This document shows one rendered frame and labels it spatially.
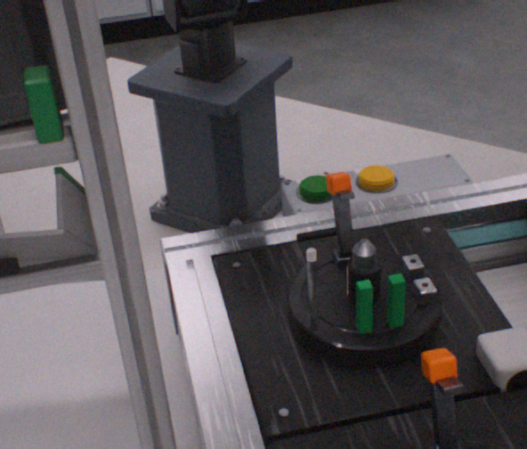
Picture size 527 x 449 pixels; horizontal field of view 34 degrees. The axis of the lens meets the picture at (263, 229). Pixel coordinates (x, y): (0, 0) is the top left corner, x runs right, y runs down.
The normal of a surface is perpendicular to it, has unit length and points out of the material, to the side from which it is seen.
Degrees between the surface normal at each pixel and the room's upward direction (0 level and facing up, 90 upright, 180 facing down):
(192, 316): 0
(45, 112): 90
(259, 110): 90
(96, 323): 0
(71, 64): 90
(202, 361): 0
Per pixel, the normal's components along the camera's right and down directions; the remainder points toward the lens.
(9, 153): 0.22, 0.56
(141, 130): -0.06, -0.81
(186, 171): -0.53, 0.53
